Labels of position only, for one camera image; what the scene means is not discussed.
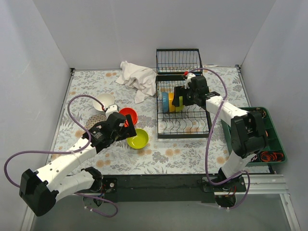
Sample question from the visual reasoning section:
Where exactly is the black wire basket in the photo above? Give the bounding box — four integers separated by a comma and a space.
156, 49, 203, 75

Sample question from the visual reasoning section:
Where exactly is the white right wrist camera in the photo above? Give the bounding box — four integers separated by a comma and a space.
184, 73, 196, 89

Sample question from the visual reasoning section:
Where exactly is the green compartment tray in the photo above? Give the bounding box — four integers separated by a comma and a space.
222, 107, 287, 166

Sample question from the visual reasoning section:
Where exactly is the yellow orange bowl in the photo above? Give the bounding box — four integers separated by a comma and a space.
168, 92, 176, 113

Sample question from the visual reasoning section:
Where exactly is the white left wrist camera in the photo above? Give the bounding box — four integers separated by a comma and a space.
105, 104, 119, 118

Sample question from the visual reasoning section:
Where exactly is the crumpled white cloth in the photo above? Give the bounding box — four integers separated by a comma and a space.
116, 61, 156, 104

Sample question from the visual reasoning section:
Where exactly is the dark patterned bowl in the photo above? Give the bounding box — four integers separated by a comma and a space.
85, 114, 106, 130

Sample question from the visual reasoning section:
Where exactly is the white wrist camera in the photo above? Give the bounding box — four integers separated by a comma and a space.
105, 104, 119, 118
184, 73, 196, 89

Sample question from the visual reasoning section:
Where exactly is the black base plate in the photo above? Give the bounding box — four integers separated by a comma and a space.
74, 173, 248, 207

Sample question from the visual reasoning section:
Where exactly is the black wire dish rack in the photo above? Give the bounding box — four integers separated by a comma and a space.
156, 75, 212, 139

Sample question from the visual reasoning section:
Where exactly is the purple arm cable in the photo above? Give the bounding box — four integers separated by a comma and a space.
183, 67, 251, 210
3, 94, 119, 218

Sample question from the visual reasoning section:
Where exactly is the white ceramic bowl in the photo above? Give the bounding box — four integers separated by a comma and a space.
97, 107, 118, 115
93, 93, 115, 110

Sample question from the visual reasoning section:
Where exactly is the lime green bowl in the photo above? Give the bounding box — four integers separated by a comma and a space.
127, 128, 149, 150
175, 105, 184, 112

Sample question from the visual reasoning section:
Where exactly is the blue bowl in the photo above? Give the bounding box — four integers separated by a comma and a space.
162, 92, 169, 113

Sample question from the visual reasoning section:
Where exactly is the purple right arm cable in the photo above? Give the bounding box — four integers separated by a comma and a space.
183, 67, 251, 210

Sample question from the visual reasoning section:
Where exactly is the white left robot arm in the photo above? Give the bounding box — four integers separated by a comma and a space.
19, 112, 136, 217

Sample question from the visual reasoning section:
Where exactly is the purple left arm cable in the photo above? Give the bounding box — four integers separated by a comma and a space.
3, 94, 119, 218

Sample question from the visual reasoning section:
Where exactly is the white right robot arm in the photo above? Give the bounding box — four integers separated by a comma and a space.
172, 74, 268, 191

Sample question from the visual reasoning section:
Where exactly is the floral table mat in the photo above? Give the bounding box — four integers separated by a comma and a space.
47, 67, 251, 175

